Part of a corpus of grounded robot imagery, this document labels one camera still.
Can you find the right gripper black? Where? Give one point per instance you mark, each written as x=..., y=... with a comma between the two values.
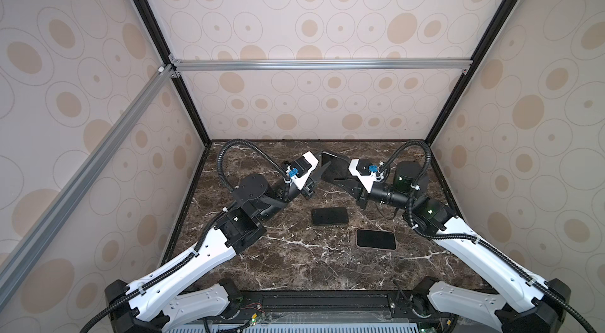
x=354, y=188

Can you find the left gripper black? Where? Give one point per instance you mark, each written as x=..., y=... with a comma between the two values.
x=310, y=182

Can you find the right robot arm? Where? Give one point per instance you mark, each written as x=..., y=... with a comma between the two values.
x=520, y=301

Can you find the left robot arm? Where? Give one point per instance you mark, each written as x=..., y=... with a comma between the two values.
x=159, y=301

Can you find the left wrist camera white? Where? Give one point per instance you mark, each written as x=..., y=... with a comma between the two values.
x=300, y=170

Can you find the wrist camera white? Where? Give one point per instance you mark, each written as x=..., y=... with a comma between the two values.
x=300, y=170
x=367, y=173

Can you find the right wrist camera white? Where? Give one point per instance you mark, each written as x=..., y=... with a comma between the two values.
x=367, y=173

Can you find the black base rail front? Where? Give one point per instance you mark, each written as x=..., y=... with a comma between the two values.
x=326, y=304

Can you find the horizontal aluminium rail back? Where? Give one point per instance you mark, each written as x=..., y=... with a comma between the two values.
x=315, y=65

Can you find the black frame post right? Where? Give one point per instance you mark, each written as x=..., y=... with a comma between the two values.
x=494, y=28

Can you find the black frame post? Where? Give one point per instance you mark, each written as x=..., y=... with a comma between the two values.
x=159, y=42
x=494, y=28

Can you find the black frame post left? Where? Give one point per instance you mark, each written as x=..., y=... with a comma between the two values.
x=159, y=42

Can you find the aluminium rail left wall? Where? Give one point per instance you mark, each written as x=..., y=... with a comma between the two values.
x=44, y=231

